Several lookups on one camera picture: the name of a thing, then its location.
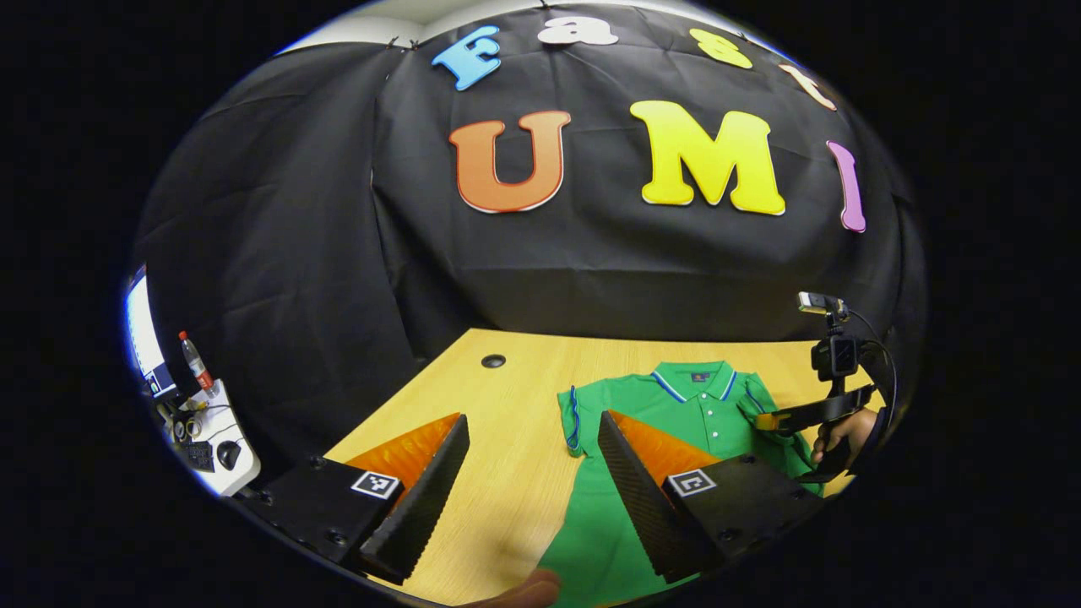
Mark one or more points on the black computer mouse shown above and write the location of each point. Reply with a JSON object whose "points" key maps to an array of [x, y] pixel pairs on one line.
{"points": [[228, 454]]}

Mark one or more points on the white side desk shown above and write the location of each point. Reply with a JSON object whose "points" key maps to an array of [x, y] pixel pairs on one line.
{"points": [[243, 474]]}

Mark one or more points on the black backdrop cloth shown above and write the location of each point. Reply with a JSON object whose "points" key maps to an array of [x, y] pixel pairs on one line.
{"points": [[338, 253]]}

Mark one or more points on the computer monitor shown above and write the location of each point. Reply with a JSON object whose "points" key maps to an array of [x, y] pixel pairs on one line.
{"points": [[142, 338]]}

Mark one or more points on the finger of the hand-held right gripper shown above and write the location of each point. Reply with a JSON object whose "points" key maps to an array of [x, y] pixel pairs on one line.
{"points": [[823, 411]]}

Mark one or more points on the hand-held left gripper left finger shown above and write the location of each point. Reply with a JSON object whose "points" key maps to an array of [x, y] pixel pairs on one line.
{"points": [[431, 498]]}

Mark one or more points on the green T-shirt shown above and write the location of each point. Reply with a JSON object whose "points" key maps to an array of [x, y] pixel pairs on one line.
{"points": [[591, 523]]}

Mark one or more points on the red-capped plastic bottle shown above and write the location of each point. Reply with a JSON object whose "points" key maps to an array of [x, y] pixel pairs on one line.
{"points": [[196, 363]]}

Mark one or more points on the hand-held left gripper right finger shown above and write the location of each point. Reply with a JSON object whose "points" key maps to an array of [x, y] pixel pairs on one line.
{"points": [[642, 507]]}

